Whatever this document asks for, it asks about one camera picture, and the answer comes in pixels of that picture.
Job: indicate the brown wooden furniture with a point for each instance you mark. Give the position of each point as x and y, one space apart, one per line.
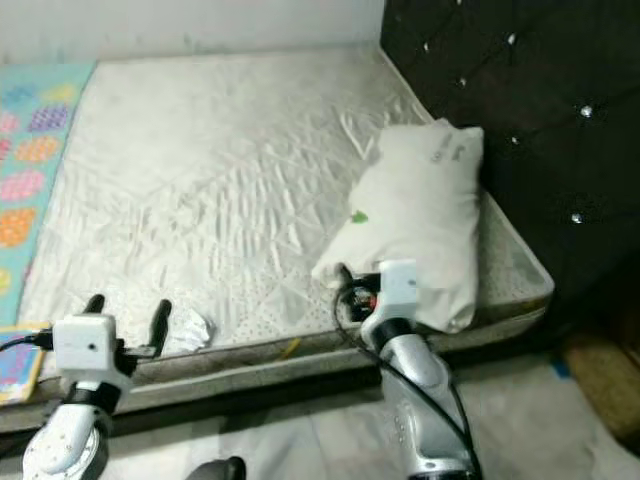
605 375

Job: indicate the blue tape piece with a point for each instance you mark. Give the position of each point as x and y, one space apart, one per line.
560 369

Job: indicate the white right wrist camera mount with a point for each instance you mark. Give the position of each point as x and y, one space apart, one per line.
398 290

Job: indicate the grey quilted mattress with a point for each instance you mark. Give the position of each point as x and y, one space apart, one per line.
220 180

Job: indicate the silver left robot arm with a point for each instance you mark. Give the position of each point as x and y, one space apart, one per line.
60 450

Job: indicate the colourful children's book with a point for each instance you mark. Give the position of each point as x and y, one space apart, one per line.
20 365

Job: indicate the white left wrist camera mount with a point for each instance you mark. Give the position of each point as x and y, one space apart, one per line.
82 347

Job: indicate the left robot leg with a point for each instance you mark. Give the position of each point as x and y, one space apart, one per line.
216 469

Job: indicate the black tufted headboard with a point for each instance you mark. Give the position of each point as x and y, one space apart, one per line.
540 90

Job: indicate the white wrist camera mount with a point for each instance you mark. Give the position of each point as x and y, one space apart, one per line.
398 290
82 347

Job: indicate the white pillow with tree print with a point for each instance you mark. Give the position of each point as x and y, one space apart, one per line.
420 200

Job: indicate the teal blanket with colourful shapes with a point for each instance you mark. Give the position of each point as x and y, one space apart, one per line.
30 180

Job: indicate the white paper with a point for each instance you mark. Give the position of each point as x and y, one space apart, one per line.
188 330

